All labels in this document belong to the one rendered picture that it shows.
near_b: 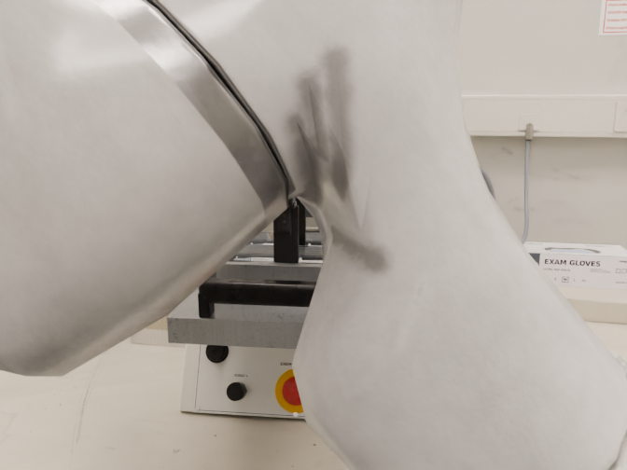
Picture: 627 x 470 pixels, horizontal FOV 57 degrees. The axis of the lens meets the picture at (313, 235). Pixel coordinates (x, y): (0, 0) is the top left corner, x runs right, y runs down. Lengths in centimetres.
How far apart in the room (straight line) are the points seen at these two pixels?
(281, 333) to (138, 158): 44
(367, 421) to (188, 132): 11
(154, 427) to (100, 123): 72
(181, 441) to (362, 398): 65
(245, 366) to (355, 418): 66
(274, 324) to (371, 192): 42
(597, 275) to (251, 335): 94
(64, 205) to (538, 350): 16
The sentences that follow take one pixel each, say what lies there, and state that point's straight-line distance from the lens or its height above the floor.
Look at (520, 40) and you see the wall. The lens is 156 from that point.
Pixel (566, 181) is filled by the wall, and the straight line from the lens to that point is 158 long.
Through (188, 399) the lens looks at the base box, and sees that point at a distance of 89.
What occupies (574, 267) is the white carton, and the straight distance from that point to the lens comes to 138.
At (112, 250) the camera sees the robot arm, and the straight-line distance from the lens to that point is 19.
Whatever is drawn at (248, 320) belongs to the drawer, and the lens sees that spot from 61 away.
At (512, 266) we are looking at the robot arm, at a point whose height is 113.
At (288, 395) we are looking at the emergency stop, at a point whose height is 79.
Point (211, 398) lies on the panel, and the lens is 88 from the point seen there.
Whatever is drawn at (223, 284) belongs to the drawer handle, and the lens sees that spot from 60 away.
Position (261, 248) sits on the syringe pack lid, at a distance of 75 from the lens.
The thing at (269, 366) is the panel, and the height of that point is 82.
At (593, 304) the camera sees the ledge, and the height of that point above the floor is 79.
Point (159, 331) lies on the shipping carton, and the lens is 111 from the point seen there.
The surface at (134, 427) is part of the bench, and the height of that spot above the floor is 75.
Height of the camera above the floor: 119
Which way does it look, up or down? 13 degrees down
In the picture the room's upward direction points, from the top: straight up
